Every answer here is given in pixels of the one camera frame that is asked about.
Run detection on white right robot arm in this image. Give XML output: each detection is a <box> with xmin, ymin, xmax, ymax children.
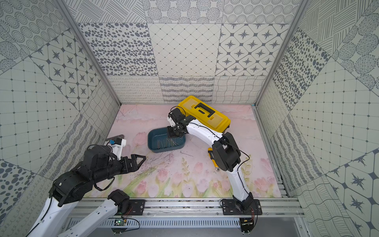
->
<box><xmin>167</xmin><ymin>106</ymin><xmax>254</xmax><ymax>212</ymax></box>

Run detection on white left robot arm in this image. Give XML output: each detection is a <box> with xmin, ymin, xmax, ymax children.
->
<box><xmin>27</xmin><ymin>144</ymin><xmax>147</xmax><ymax>237</ymax></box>

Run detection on teal plastic storage box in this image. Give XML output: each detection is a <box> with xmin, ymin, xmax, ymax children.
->
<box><xmin>148</xmin><ymin>127</ymin><xmax>186</xmax><ymax>153</ymax></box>

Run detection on yellow black toolbox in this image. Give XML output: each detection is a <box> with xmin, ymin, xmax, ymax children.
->
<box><xmin>178</xmin><ymin>96</ymin><xmax>231</xmax><ymax>133</ymax></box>

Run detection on dark metal L-shaped wrench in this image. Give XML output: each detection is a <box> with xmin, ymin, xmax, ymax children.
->
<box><xmin>106</xmin><ymin>134</ymin><xmax>124</xmax><ymax>141</ymax></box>

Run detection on yellow black utility knife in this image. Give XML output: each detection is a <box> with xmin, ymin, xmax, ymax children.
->
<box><xmin>208</xmin><ymin>148</ymin><xmax>220</xmax><ymax>172</ymax></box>

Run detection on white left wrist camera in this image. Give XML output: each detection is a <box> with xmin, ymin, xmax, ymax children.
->
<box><xmin>108</xmin><ymin>138</ymin><xmax>126</xmax><ymax>161</ymax></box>

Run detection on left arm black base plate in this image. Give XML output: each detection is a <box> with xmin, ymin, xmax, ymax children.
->
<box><xmin>117</xmin><ymin>199</ymin><xmax>146</xmax><ymax>216</ymax></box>

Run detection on white slotted cable duct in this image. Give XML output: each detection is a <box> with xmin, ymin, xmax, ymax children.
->
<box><xmin>99</xmin><ymin>218</ymin><xmax>240</xmax><ymax>228</ymax></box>

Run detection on aluminium mounting rail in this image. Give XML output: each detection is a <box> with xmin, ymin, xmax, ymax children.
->
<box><xmin>69</xmin><ymin>197</ymin><xmax>305</xmax><ymax>218</ymax></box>

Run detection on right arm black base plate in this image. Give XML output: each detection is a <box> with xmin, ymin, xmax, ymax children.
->
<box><xmin>220</xmin><ymin>198</ymin><xmax>263</xmax><ymax>216</ymax></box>

